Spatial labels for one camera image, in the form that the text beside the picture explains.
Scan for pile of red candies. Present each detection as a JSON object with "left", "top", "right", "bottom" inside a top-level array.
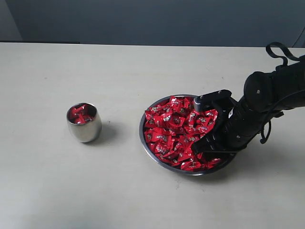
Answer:
[{"left": 144, "top": 95, "right": 224, "bottom": 172}]

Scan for stainless steel cup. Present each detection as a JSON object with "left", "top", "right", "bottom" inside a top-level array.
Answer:
[{"left": 66, "top": 103, "right": 102, "bottom": 143}]

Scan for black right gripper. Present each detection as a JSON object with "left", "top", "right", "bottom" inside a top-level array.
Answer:
[{"left": 192, "top": 104, "right": 264, "bottom": 165}]

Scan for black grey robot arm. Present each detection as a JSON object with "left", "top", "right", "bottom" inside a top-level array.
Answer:
[{"left": 192, "top": 42, "right": 305, "bottom": 155}]

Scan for candies inside cup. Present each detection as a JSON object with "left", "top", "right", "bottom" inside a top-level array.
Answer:
[{"left": 68, "top": 103, "right": 96, "bottom": 125}]

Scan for metal bowl of red candies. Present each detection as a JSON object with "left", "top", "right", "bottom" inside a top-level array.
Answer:
[{"left": 139, "top": 94, "right": 239, "bottom": 177}]

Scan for black cable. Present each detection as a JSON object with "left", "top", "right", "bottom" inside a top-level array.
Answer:
[{"left": 258, "top": 90, "right": 305, "bottom": 145}]

